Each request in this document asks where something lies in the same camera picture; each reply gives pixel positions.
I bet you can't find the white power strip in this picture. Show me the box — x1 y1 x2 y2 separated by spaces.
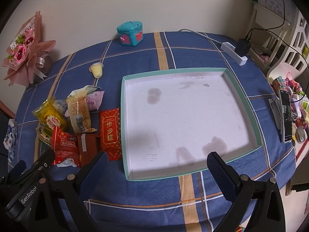
221 42 248 66

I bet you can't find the green cow cracker packet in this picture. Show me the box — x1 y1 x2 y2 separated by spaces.
38 123 52 147

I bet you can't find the crumpled blue white wrapper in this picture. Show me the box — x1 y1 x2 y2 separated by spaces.
3 119 17 163

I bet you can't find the red snack packet white label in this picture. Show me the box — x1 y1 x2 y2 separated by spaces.
51 126 81 168

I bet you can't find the pink paper flower bouquet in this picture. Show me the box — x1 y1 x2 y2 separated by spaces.
3 11 56 87

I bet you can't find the white shelf unit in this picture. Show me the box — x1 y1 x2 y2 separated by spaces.
249 0 308 83

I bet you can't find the colourful trinket pile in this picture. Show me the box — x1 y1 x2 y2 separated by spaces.
269 76 308 143

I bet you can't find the dark red packet white stripe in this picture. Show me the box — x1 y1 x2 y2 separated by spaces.
76 133 100 167

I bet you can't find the yellow soft bread packet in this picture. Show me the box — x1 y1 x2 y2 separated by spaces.
32 96 66 131

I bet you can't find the cream snack packet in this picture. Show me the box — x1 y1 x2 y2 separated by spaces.
67 85 101 98

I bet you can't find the pink snack packet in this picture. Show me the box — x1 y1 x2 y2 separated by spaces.
86 91 104 111

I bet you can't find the beige bread packet with barcode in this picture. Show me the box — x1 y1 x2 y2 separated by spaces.
66 89 97 134

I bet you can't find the teal toy house box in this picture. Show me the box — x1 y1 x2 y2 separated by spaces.
117 21 143 46

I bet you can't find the blue plaid tablecloth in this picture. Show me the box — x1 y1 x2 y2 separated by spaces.
8 32 296 231

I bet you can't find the white tray with teal rim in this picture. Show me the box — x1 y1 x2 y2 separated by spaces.
121 68 262 181

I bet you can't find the black cable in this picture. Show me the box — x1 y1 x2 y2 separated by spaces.
244 0 309 102

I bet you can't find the black power adapter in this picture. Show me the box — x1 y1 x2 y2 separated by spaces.
235 38 251 57

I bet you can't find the black smartphone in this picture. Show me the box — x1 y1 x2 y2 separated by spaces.
279 90 292 143

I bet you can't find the yellow jelly cup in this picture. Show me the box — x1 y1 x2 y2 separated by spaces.
88 62 104 79

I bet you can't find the red gold-lettered cake packet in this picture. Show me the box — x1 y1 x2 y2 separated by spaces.
99 108 122 161

